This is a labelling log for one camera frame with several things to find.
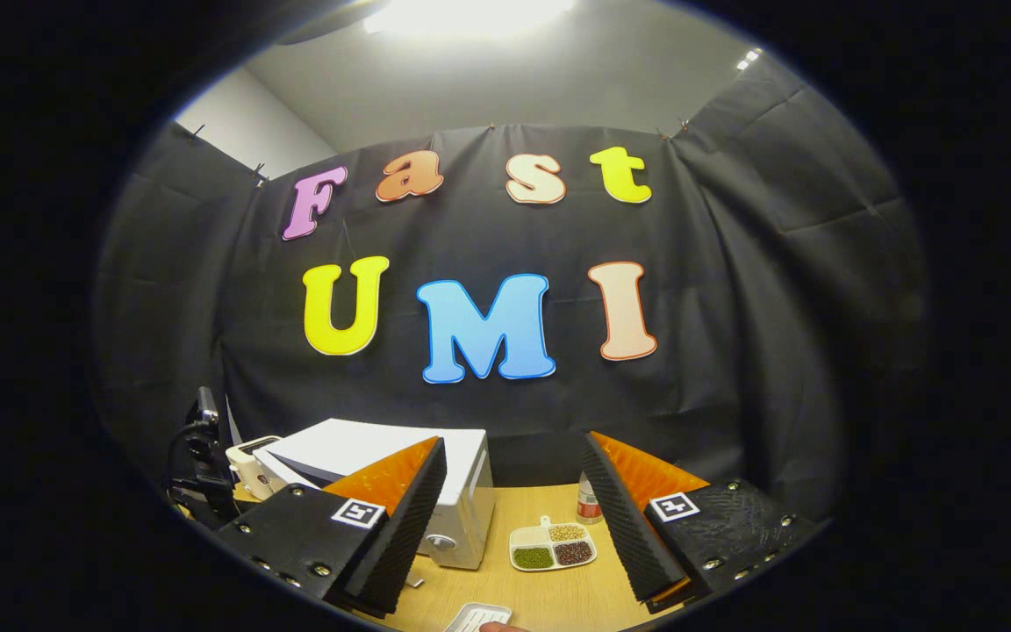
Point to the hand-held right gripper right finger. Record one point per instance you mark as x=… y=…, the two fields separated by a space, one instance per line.
x=633 y=540

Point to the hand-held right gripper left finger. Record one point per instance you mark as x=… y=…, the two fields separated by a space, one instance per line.
x=400 y=544

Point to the white rectangular plate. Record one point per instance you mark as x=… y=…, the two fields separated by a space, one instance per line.
x=475 y=617

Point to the white toaster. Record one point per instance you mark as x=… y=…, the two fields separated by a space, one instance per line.
x=247 y=465

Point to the small ceiling light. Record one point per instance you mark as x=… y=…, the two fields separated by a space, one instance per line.
x=749 y=59

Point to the black backdrop cloth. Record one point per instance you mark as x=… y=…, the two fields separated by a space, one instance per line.
x=734 y=307

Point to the large ceiling light panel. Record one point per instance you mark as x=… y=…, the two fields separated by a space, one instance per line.
x=470 y=13

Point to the white divided dish of beans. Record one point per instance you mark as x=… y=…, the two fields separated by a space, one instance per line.
x=552 y=546

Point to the clear bottle with red label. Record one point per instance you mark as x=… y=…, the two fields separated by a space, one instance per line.
x=587 y=505

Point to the white microwave oven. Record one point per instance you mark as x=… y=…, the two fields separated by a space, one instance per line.
x=356 y=443

